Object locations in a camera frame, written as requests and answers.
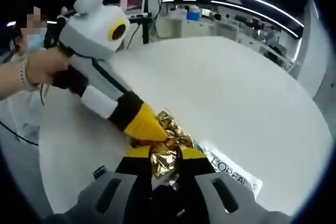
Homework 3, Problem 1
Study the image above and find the silver skincare sachet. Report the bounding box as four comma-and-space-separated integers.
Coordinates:
167, 144, 264, 198

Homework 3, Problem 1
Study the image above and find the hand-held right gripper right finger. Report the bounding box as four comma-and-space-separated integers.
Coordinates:
180, 147, 262, 224

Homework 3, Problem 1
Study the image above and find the gold foil skincare sachet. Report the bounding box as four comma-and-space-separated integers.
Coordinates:
130, 108, 196, 180

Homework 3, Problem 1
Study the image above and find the white wristwatch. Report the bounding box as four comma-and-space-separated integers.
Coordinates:
18, 54, 40, 90

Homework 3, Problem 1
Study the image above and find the person's left hand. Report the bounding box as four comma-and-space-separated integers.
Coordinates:
25, 49, 72, 86

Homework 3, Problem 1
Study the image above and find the blue storage bin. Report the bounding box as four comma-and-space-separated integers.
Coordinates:
185, 11, 202, 22

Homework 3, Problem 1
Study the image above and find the person's head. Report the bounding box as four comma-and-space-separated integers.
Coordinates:
13, 0, 49, 53

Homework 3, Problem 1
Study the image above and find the row of white workbenches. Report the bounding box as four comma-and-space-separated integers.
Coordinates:
157, 3, 299, 71

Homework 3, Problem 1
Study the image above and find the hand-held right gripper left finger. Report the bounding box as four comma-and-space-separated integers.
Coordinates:
53, 147, 154, 224

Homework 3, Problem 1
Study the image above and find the black screen stand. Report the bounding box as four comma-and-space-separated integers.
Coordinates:
141, 0, 153, 44

